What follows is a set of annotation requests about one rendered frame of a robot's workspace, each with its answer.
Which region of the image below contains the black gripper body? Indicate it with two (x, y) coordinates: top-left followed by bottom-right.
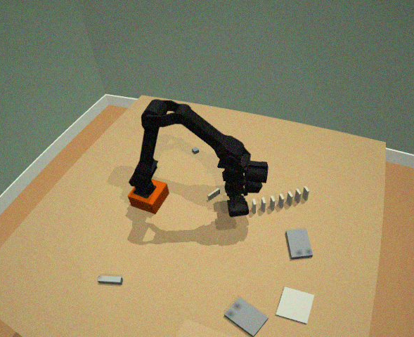
(222, 170), (249, 217)

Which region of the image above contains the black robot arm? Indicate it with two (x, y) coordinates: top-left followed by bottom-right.
(129, 99), (269, 198)

